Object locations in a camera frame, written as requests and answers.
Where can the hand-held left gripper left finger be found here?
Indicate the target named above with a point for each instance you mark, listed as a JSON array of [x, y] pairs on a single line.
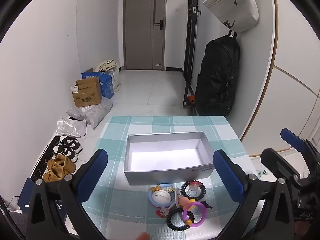
[[93, 175]]

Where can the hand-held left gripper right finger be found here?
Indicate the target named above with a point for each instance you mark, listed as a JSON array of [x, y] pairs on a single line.
[[228, 177]]

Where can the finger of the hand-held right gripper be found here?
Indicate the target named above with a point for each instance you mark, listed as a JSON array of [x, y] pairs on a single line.
[[291, 138], [273, 161]]

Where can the black bow hair clip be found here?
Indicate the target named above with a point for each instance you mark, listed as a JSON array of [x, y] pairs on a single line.
[[205, 203]]

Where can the silver cardboard box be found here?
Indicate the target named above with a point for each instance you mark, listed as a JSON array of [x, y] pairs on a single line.
[[162, 155]]

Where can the red clear hair clip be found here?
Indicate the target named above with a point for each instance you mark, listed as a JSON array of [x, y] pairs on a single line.
[[161, 212]]

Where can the person's left hand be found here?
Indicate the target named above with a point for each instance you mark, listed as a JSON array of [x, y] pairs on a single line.
[[143, 236]]

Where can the teal plaid tablecloth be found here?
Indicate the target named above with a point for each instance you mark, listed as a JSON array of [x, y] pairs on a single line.
[[117, 140]]

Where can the dark blue shoe box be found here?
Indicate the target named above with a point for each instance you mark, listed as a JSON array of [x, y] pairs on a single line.
[[25, 200], [60, 212]]

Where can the silver parcel bag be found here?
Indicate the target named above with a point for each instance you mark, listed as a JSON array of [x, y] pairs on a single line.
[[70, 127]]

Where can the white wardrobe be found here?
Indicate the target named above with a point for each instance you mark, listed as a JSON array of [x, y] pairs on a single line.
[[287, 80]]

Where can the grey parcel bag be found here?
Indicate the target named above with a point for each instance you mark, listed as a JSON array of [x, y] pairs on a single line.
[[97, 112]]

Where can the brown cardboard box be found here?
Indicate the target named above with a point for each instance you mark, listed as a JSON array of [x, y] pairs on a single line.
[[86, 92]]

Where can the orange black tool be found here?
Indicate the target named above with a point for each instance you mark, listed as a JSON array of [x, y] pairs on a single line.
[[191, 100]]

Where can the blue cardboard box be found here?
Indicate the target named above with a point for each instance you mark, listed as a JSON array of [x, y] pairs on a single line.
[[107, 85]]

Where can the black backpack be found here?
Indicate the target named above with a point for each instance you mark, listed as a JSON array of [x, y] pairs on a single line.
[[217, 80]]

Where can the white plastic bag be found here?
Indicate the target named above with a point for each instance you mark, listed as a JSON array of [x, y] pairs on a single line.
[[116, 80]]

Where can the beige cloth pile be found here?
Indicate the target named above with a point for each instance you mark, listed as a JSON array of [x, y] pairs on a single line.
[[107, 65]]

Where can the black metal rack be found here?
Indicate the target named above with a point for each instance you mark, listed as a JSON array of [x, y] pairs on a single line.
[[191, 42]]

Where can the white canvas bag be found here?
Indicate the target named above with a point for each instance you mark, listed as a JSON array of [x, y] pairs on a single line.
[[232, 7]]

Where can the grey door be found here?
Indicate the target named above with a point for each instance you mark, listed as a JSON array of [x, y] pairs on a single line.
[[140, 30]]

